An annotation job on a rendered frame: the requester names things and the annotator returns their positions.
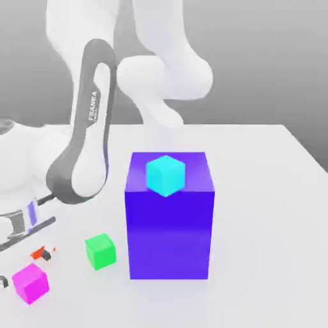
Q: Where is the small red cube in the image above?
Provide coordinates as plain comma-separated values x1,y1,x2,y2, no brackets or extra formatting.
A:
29,245,56,260

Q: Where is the large blue box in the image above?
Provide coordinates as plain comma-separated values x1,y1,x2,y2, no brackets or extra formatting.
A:
124,151,215,281

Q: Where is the small green cube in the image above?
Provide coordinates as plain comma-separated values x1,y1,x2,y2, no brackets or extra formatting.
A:
85,233,117,271

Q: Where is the small cyan cube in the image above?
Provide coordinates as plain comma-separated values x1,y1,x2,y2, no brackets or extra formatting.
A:
145,154,186,198

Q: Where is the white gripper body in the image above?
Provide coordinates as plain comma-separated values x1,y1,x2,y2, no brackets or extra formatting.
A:
0,215,57,258

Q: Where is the small magenta cube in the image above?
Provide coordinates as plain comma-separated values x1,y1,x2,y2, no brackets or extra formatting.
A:
12,263,50,306

